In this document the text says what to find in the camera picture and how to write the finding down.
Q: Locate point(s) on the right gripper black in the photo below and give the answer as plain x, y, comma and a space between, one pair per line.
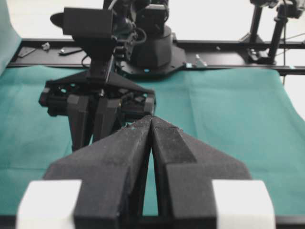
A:
119, 97

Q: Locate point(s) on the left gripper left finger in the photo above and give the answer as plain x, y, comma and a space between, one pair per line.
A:
113, 172

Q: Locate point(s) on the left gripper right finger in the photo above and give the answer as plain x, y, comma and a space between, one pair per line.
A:
184, 169

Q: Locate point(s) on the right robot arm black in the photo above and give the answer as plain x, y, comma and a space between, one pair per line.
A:
123, 37

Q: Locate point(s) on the green table cloth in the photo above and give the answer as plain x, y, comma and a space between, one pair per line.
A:
244, 112

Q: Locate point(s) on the black bracket on rail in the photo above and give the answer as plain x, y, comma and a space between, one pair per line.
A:
64, 51

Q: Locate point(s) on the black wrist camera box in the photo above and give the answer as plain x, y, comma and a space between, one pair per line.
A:
91, 29

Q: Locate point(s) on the black aluminium frame rail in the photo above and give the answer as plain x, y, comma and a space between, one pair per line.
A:
157, 59

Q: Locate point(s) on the black camera stand post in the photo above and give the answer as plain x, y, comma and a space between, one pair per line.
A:
285, 9

